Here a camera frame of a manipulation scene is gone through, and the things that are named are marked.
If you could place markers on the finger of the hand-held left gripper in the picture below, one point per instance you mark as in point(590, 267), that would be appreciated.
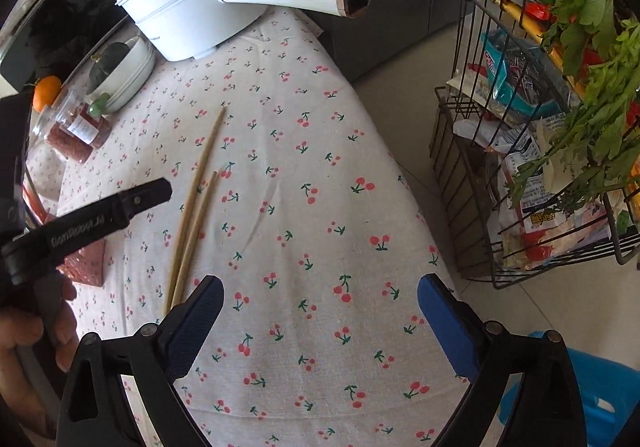
point(100, 222)

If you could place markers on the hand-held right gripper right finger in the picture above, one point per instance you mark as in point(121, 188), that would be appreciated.
point(450, 327)

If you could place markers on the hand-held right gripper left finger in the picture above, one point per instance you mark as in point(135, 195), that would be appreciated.
point(196, 327)

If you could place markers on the red plastic spoon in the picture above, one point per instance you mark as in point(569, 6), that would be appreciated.
point(36, 204)

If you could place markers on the pink plastic utensil basket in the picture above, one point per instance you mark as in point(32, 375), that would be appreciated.
point(85, 267)

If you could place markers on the plain tan wooden chopstick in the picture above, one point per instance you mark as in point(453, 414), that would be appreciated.
point(197, 232)

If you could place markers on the plain brown chopsticks pair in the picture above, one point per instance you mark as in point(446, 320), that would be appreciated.
point(197, 192)

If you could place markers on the person's left hand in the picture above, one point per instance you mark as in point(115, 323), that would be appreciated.
point(20, 342)

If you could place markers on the clear jar of red granules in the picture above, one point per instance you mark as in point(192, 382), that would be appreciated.
point(67, 147)

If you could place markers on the orange tangerine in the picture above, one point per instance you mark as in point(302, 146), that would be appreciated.
point(47, 92)

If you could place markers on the clear jar with white label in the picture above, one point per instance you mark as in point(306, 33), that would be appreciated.
point(87, 127)

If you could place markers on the green pepper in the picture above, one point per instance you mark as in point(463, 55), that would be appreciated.
point(96, 104)

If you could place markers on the dark green squash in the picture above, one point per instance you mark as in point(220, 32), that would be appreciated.
point(107, 67)

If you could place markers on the white food packets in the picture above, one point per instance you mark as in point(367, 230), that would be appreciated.
point(540, 217)

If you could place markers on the cherry print tablecloth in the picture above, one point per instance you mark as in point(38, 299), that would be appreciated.
point(300, 227)

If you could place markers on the cream shallow bowl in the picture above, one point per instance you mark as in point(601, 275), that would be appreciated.
point(142, 82)

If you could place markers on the black glossy screen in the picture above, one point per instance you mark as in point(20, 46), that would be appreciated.
point(60, 17)

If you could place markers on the blue plastic stool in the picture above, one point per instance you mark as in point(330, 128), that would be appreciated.
point(600, 392)

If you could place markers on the cream deep bowl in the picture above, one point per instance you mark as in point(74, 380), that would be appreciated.
point(140, 57)

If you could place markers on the blue and white snack packet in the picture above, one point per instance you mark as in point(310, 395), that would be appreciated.
point(515, 72)

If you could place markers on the green leafy vegetables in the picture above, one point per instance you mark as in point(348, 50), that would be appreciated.
point(590, 77)

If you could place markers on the dark grey cabinet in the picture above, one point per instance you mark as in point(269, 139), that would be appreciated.
point(390, 2)

